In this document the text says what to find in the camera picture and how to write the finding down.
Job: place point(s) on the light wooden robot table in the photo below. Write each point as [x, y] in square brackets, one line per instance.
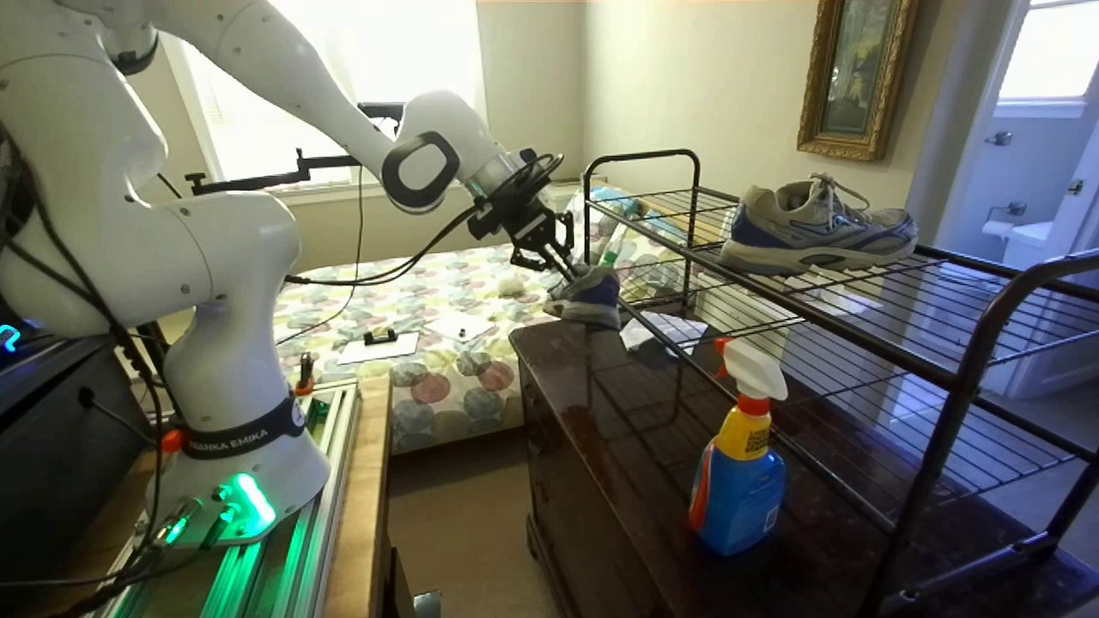
[362, 517]

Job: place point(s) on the blue spray cleaner bottle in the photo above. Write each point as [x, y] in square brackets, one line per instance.
[740, 493]

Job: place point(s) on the white folded paper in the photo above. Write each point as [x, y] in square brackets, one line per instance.
[672, 331]

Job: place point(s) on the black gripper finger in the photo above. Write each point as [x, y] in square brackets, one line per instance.
[579, 254]
[559, 265]

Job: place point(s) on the dark wooden dresser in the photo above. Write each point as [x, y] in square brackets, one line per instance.
[618, 493]

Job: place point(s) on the white bathroom fixture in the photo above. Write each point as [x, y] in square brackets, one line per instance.
[1017, 242]

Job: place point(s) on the white paper sheet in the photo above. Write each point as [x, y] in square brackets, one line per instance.
[389, 351]

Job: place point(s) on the grey round knob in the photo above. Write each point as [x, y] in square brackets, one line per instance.
[424, 605]

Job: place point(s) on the white panel door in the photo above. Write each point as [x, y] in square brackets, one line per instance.
[1075, 194]

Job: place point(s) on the black metal shoe rack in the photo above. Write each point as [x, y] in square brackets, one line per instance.
[934, 458]

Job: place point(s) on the grey blue sneaker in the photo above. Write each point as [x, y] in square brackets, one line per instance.
[812, 228]
[592, 308]

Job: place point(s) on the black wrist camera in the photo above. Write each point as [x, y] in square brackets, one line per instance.
[490, 217]

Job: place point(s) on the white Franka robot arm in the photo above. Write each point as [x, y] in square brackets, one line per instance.
[217, 344]

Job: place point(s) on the bed with floral quilt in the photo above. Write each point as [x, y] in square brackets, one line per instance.
[459, 378]

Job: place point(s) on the small red black tool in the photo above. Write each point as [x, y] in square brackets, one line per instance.
[304, 377]

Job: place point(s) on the green lit aluminium rail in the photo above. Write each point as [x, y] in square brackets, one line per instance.
[287, 560]

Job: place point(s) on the bright window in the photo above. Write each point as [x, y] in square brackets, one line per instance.
[378, 46]

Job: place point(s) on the black equipment box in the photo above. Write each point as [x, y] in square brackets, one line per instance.
[57, 458]

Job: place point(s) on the gold framed picture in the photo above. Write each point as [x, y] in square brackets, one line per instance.
[859, 72]

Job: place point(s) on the black camera boom rod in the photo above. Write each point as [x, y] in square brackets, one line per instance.
[244, 177]

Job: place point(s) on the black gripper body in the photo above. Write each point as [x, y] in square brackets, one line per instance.
[538, 217]

